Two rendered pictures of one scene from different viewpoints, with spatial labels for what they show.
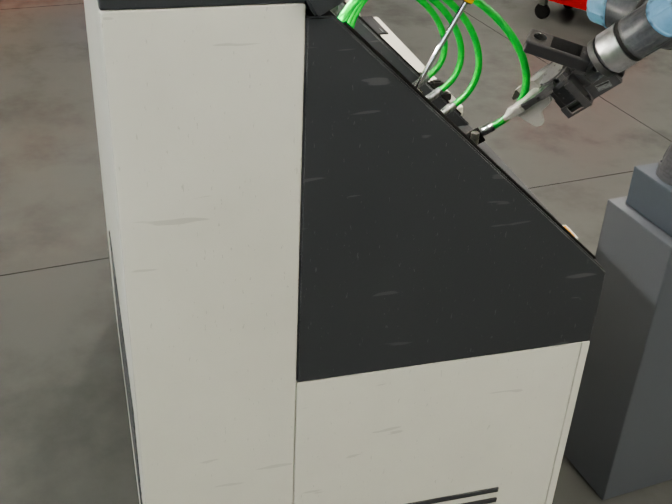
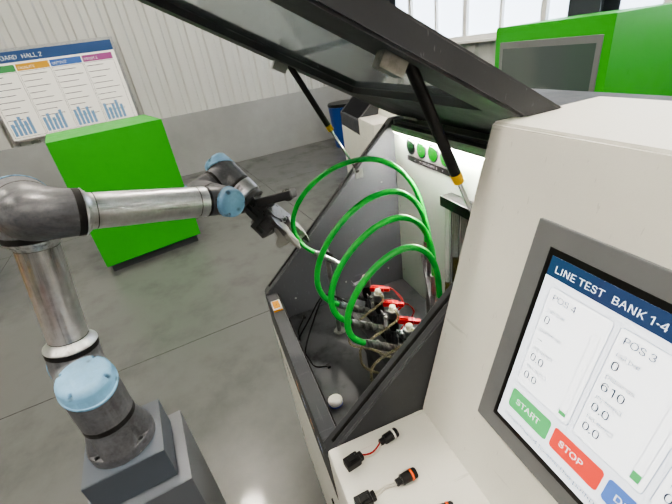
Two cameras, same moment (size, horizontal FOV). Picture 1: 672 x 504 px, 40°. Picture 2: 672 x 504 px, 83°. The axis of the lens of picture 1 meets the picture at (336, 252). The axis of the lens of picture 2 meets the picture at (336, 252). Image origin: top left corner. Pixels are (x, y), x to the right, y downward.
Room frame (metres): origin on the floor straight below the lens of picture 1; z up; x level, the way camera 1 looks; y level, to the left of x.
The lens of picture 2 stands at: (2.59, -0.21, 1.68)
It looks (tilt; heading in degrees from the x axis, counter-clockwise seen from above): 29 degrees down; 180
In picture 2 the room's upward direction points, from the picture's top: 9 degrees counter-clockwise
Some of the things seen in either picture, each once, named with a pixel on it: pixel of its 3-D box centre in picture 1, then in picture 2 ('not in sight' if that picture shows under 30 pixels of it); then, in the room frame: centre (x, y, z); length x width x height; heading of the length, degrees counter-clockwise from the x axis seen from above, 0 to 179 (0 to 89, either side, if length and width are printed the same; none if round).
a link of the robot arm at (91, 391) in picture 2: not in sight; (93, 391); (1.94, -0.82, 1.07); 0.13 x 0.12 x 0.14; 42
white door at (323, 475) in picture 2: not in sight; (317, 457); (1.77, -0.39, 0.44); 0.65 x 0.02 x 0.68; 17
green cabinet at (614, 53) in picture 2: not in sight; (570, 123); (-0.69, 1.96, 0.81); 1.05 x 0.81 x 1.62; 18
